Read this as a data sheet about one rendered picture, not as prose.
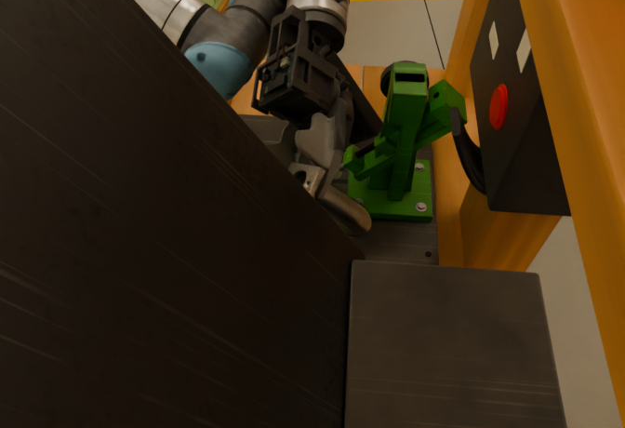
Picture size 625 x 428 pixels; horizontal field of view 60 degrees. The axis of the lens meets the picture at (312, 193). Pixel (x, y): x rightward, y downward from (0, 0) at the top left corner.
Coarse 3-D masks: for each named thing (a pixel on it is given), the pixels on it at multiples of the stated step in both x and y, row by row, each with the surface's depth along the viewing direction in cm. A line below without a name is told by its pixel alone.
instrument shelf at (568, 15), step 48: (528, 0) 31; (576, 0) 26; (624, 0) 26; (576, 48) 24; (624, 48) 24; (576, 96) 24; (624, 96) 22; (576, 144) 23; (624, 144) 21; (576, 192) 23; (624, 192) 20; (624, 240) 19; (624, 288) 19; (624, 336) 18; (624, 384) 18
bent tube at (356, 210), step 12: (288, 168) 59; (300, 168) 57; (312, 168) 56; (300, 180) 59; (312, 180) 55; (312, 192) 55; (336, 192) 59; (324, 204) 58; (336, 204) 59; (348, 204) 60; (336, 216) 60; (348, 216) 60; (360, 216) 61; (348, 228) 66; (360, 228) 63
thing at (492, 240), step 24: (480, 0) 97; (480, 24) 101; (456, 48) 111; (456, 72) 111; (480, 216) 84; (504, 216) 75; (528, 216) 75; (552, 216) 75; (480, 240) 83; (504, 240) 80; (528, 240) 80; (480, 264) 87; (504, 264) 86; (528, 264) 85
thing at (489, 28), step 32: (512, 0) 39; (480, 32) 48; (512, 32) 38; (480, 64) 47; (512, 64) 38; (480, 96) 46; (512, 96) 37; (480, 128) 46; (512, 128) 37; (544, 128) 34; (512, 160) 37; (544, 160) 36; (512, 192) 40; (544, 192) 39
